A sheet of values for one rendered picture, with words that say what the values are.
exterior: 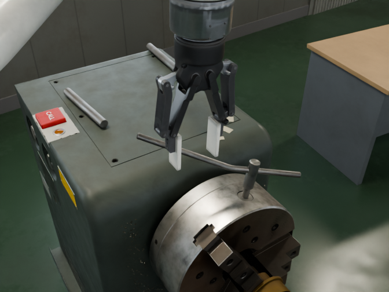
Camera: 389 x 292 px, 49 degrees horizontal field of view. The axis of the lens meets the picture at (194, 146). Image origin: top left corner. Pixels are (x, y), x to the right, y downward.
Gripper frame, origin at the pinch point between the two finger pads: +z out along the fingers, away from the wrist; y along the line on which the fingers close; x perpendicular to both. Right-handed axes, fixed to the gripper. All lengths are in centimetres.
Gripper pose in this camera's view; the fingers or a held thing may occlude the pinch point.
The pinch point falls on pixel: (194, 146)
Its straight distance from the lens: 74.0
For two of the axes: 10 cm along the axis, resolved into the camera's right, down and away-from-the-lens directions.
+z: -0.4, 8.1, 5.9
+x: -5.3, -5.1, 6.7
